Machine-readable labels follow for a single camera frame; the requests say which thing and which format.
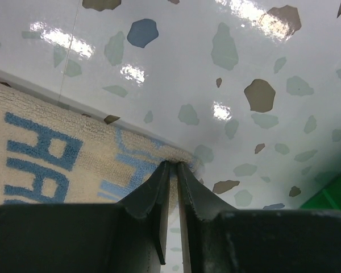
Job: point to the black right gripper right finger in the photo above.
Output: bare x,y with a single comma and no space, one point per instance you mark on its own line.
216,237

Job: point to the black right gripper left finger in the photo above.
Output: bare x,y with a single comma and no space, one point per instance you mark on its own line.
126,236

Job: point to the colourful patterned towel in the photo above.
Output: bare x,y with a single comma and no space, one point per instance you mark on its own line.
52,155

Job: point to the green plastic tray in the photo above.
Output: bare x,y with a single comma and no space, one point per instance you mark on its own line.
327,198

